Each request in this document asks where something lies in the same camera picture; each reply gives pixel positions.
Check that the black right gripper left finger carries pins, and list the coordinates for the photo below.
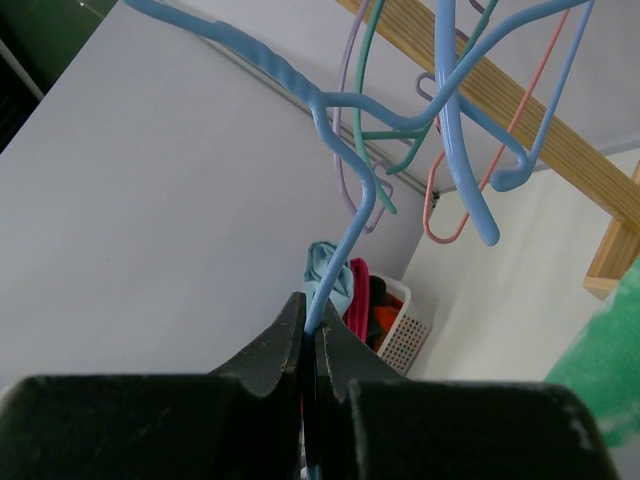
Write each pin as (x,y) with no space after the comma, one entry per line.
(240,421)

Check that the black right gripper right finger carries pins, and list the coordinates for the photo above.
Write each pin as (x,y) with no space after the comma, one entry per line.
(372,423)

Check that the green tie-dye trousers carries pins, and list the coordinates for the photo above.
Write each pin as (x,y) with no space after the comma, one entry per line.
(601,366)

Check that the thin blue wire hanger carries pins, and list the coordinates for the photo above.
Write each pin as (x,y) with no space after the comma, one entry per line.
(319,102)

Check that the thick blue plastic hanger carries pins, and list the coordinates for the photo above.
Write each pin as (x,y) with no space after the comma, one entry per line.
(451,127)

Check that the white perforated laundry basket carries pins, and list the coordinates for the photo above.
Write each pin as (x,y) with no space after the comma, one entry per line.
(408,331)

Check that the pink garment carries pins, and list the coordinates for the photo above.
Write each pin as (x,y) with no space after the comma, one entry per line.
(357,314)

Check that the orange garment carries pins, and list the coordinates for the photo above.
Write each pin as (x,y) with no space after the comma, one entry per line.
(383,316)

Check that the wooden clothes rack frame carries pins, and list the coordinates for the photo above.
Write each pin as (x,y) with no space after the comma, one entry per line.
(410,27)

